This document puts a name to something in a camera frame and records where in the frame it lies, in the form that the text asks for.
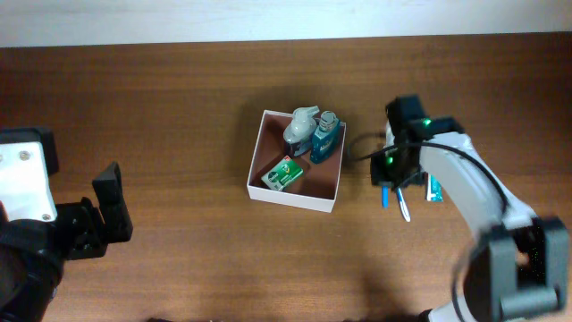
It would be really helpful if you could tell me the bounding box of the blue disposable razor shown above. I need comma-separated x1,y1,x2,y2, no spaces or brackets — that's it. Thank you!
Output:
382,186,390,208

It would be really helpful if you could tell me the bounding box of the blue white toothbrush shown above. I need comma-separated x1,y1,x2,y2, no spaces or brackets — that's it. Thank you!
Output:
396,188,411,223

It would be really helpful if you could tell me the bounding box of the green white toothpaste tube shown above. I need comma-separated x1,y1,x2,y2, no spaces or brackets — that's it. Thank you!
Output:
425,174,443,202

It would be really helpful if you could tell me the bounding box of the blue Listerine mouthwash bottle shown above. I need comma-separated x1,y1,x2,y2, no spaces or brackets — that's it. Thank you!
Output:
310,111,341,165

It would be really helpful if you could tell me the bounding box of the clear pump soap bottle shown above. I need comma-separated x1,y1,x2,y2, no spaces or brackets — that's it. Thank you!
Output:
283,106,320,157

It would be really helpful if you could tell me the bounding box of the green Dettol soap box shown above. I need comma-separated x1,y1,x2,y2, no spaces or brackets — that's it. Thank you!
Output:
261,156,304,191

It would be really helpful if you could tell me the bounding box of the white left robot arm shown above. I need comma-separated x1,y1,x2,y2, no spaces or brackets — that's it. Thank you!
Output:
1,162,133,321

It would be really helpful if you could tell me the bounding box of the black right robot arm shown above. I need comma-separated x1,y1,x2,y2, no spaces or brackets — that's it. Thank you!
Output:
369,95,570,321

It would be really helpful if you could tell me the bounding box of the white box pink inside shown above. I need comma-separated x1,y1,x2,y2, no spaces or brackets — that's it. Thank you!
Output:
247,110,346,213

